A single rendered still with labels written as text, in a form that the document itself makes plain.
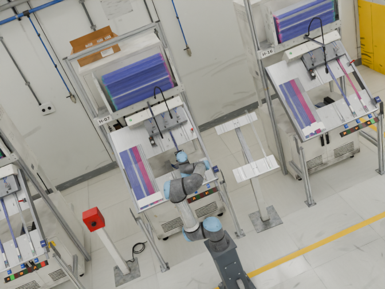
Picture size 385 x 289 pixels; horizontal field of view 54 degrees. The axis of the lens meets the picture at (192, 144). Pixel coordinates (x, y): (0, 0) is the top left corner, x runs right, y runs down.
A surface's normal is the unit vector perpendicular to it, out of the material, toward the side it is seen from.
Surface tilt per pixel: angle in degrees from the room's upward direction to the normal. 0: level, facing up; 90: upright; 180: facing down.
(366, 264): 0
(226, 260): 90
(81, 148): 90
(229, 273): 90
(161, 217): 90
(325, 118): 44
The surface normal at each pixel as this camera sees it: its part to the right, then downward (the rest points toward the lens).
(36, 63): 0.25, 0.47
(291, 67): -0.04, -0.24
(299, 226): -0.30, -0.79
